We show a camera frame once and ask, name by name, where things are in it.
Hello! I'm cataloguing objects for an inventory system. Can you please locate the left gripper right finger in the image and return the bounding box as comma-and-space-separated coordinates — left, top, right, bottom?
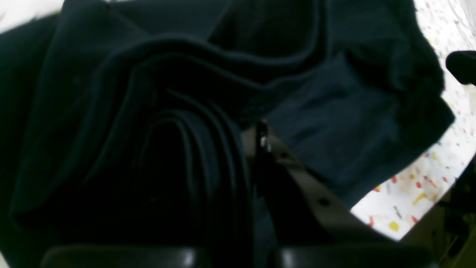
242, 122, 437, 268

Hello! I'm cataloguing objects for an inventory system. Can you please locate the black t-shirt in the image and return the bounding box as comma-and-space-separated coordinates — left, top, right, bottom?
0, 0, 456, 268

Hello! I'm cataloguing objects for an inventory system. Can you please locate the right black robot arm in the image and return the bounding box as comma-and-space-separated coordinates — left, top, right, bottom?
446, 51, 476, 86

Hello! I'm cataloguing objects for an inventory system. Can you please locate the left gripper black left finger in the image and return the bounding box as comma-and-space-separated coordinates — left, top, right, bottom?
39, 245, 212, 268

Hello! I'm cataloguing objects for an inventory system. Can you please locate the terrazzo pattern tablecloth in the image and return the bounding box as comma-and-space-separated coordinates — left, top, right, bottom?
0, 0, 476, 242

